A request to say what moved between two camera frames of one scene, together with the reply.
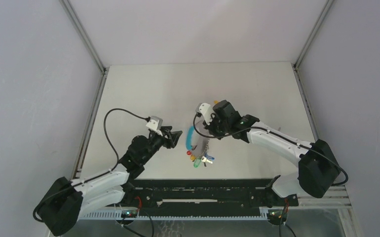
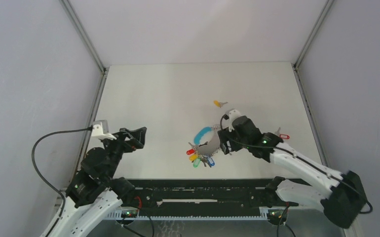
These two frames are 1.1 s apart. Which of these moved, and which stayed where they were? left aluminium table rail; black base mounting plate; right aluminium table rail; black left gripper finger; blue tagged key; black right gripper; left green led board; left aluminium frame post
Moved: black right gripper; blue tagged key; black left gripper finger
Stayed: black base mounting plate; left aluminium frame post; left green led board; left aluminium table rail; right aluminium table rail
